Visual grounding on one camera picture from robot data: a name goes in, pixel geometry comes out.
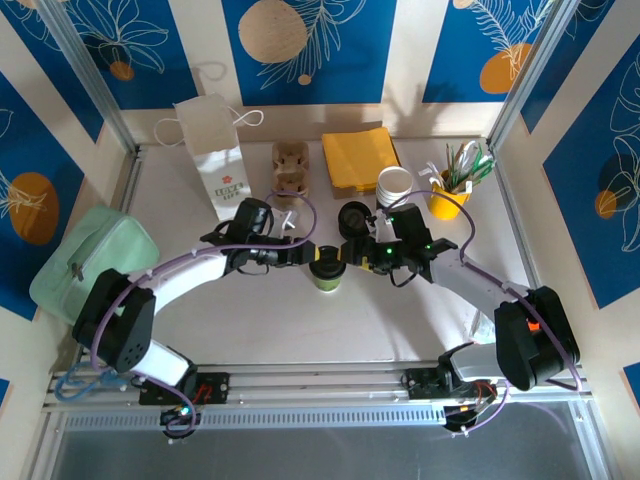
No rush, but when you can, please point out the yellow napkin stack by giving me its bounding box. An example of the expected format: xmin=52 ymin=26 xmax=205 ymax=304
xmin=321 ymin=126 xmax=403 ymax=192

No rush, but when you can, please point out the white wrapped straw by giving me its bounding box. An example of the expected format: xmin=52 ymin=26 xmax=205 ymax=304
xmin=452 ymin=140 xmax=479 ymax=189

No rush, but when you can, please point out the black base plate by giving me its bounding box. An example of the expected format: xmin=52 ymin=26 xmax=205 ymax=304
xmin=138 ymin=372 xmax=231 ymax=407
xmin=405 ymin=367 xmax=501 ymax=402

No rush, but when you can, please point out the clear plastic package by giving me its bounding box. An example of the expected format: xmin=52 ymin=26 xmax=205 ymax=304
xmin=469 ymin=309 xmax=499 ymax=346

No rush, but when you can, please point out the yellow holder cup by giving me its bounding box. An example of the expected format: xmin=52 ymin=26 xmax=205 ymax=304
xmin=428 ymin=172 xmax=474 ymax=221

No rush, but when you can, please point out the mint green zip pouch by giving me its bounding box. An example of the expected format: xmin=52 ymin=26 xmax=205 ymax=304
xmin=28 ymin=204 xmax=161 ymax=326

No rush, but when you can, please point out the white paper cup stack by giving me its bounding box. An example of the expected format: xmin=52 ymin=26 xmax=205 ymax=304
xmin=374 ymin=166 xmax=413 ymax=209

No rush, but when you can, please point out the brown cardboard cup carrier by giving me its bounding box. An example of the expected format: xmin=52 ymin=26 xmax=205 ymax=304
xmin=269 ymin=141 xmax=312 ymax=209

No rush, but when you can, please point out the black cup lid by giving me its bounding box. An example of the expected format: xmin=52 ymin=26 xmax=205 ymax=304
xmin=308 ymin=244 xmax=348 ymax=278

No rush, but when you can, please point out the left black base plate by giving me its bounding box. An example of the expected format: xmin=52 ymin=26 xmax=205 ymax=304
xmin=138 ymin=372 xmax=231 ymax=407

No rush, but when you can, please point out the purple cable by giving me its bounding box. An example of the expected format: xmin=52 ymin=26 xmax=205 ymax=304
xmin=384 ymin=189 xmax=584 ymax=437
xmin=89 ymin=189 xmax=320 ymax=437

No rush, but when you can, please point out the aluminium frame post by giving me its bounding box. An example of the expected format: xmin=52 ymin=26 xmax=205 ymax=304
xmin=487 ymin=0 xmax=586 ymax=154
xmin=35 ymin=0 xmax=147 ymax=157

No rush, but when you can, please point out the white printed paper bag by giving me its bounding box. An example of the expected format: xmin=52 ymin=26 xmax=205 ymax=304
xmin=153 ymin=93 xmax=265 ymax=222

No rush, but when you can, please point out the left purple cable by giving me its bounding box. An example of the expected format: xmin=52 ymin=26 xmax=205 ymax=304
xmin=89 ymin=189 xmax=320 ymax=437

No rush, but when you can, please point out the black lid stack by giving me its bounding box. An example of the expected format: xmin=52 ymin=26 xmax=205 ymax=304
xmin=337 ymin=200 xmax=374 ymax=240

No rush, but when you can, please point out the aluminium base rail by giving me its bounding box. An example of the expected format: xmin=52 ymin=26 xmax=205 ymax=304
xmin=42 ymin=359 xmax=594 ymax=434

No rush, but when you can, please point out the blue cord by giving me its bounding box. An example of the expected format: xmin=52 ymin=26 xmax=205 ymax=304
xmin=53 ymin=362 xmax=132 ymax=404

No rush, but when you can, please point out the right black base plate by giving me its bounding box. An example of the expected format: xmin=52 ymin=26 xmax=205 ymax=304
xmin=405 ymin=367 xmax=501 ymax=402

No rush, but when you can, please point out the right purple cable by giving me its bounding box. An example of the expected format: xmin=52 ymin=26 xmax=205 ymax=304
xmin=384 ymin=189 xmax=584 ymax=437

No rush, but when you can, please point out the green paper coffee cup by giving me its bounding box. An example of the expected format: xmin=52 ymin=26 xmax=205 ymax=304
xmin=309 ymin=267 xmax=346 ymax=295

